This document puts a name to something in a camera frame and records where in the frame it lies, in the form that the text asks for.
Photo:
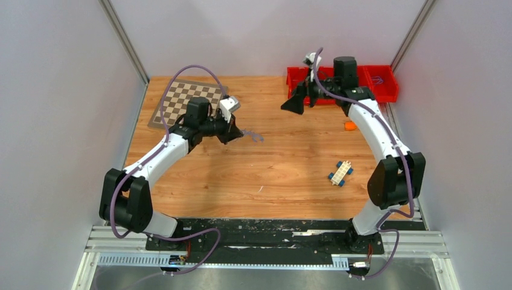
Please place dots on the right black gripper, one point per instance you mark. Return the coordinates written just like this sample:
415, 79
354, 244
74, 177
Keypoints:
295, 103

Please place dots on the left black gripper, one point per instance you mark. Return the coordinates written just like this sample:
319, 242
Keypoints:
230, 132

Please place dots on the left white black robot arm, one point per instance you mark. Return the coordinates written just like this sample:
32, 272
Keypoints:
126, 201

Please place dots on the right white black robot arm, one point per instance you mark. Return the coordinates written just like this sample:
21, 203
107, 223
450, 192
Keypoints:
396, 180

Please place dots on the red bin far left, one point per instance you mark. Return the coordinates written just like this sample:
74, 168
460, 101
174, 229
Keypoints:
295, 77

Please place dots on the red bin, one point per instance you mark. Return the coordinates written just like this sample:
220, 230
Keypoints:
383, 83
364, 77
295, 77

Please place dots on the orange plastic piece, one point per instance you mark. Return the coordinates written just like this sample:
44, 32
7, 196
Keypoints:
350, 126

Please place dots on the wooden chessboard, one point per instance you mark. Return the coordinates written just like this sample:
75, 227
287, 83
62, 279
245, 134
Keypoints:
177, 97

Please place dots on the white blue toy block car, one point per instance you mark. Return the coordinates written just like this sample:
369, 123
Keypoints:
344, 168

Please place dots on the red bin far right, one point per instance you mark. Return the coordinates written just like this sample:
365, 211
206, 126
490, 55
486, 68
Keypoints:
383, 83

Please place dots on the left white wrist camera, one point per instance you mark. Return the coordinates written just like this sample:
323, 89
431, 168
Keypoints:
228, 106

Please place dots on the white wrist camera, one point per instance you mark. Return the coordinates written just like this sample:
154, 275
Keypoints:
312, 61
228, 106

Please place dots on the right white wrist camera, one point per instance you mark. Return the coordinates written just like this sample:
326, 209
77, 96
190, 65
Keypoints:
312, 61

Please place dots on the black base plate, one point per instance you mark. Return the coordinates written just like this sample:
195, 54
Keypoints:
265, 241

